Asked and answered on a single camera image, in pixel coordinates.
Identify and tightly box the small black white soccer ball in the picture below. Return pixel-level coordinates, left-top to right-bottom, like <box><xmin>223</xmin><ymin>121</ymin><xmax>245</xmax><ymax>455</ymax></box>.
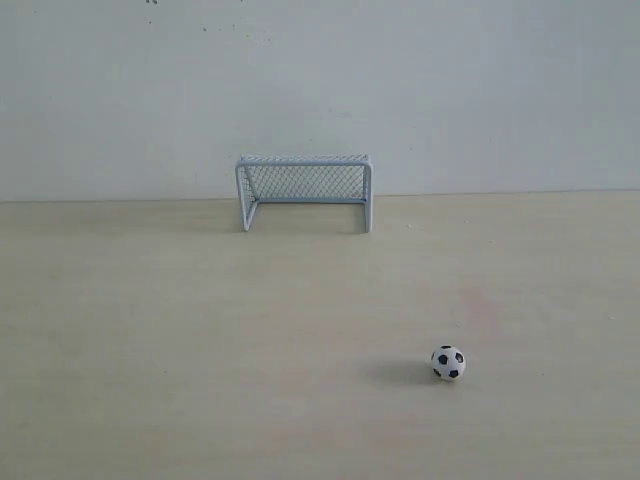
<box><xmin>430</xmin><ymin>345</ymin><xmax>467</xmax><ymax>382</ymax></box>

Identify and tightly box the small white toy goal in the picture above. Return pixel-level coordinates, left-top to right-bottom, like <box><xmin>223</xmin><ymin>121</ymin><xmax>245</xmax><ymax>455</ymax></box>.
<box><xmin>235</xmin><ymin>153</ymin><xmax>373</xmax><ymax>233</ymax></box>

